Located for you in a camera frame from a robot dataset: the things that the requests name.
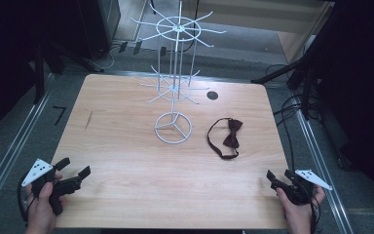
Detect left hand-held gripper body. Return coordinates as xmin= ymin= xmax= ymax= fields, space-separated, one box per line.
xmin=20 ymin=158 xmax=83 ymax=216

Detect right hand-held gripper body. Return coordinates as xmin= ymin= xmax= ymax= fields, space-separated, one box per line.
xmin=274 ymin=169 xmax=334 ymax=207

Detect person's right hand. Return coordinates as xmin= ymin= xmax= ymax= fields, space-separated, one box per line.
xmin=276 ymin=185 xmax=326 ymax=234

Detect person's left hand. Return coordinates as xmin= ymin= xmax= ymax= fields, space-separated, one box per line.
xmin=24 ymin=174 xmax=67 ymax=234

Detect dark red bow tie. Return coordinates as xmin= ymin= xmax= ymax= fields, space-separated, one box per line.
xmin=206 ymin=117 xmax=243 ymax=161

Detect black metal stand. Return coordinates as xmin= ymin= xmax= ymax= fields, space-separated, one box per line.
xmin=32 ymin=40 xmax=105 ymax=105
xmin=250 ymin=0 xmax=350 ymax=122

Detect dark cabinet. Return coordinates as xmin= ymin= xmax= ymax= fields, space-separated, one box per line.
xmin=74 ymin=0 xmax=122 ymax=61

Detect metal floor rail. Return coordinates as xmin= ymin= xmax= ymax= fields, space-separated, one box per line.
xmin=0 ymin=73 xmax=56 ymax=226
xmin=293 ymin=106 xmax=355 ymax=234

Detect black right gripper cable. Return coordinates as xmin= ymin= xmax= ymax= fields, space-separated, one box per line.
xmin=307 ymin=191 xmax=323 ymax=234

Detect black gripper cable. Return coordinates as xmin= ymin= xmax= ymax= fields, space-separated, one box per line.
xmin=307 ymin=191 xmax=323 ymax=234
xmin=17 ymin=175 xmax=36 ymax=226

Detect black floor cables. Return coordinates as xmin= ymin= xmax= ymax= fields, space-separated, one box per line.
xmin=265 ymin=62 xmax=320 ymax=174

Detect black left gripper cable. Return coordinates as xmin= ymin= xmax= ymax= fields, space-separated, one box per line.
xmin=17 ymin=175 xmax=36 ymax=226

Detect white floor cable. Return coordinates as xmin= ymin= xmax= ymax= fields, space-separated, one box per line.
xmin=91 ymin=43 xmax=122 ymax=71

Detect white wire display rack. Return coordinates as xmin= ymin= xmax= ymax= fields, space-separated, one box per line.
xmin=130 ymin=0 xmax=227 ymax=145

